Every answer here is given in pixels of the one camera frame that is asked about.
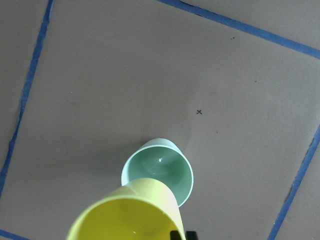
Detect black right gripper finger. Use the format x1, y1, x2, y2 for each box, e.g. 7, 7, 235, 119
169, 226, 198, 240

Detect yellow plastic cup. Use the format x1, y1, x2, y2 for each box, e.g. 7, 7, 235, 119
66, 178, 183, 240

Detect green plastic cup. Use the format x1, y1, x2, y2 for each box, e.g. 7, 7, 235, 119
120, 138, 194, 207

